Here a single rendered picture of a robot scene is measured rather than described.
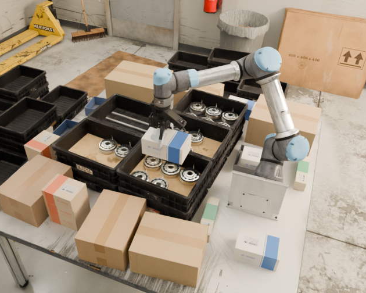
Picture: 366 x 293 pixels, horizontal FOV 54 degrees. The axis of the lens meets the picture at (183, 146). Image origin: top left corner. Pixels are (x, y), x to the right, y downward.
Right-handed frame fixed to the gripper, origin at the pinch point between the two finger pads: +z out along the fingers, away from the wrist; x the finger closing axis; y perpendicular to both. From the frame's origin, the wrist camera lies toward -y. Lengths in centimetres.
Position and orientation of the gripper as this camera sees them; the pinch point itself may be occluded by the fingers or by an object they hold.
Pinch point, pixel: (167, 140)
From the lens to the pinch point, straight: 168.4
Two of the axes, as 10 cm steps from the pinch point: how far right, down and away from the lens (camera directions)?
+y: -9.3, -2.5, 2.5
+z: -0.3, 7.7, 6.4
